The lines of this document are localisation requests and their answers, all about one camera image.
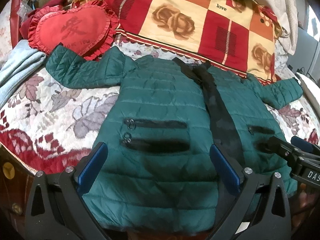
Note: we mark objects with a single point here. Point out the red heart-shaped ruffled pillow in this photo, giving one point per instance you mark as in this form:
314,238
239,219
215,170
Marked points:
87,30

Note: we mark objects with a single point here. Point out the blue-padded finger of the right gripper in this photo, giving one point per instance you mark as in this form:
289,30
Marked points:
304,145

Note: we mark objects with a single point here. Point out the green quilted puffer jacket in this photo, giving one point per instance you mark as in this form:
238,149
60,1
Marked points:
158,175

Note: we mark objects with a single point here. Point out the small-flower white bed sheet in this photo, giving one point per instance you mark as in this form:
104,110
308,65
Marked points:
160,51

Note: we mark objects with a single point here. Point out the red yellow checkered rose quilt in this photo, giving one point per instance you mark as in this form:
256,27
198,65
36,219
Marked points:
174,20

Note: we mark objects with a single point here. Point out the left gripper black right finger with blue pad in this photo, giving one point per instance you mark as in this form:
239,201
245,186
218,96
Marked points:
261,207

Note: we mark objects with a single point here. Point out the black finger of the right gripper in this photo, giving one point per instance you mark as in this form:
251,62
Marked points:
286,150

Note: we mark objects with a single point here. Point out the light blue folded cloth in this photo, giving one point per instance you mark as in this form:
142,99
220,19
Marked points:
22,62

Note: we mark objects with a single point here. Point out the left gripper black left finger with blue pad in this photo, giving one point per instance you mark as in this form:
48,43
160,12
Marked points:
56,209

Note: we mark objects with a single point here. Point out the white floral red-bordered blanket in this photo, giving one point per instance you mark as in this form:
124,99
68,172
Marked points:
45,126

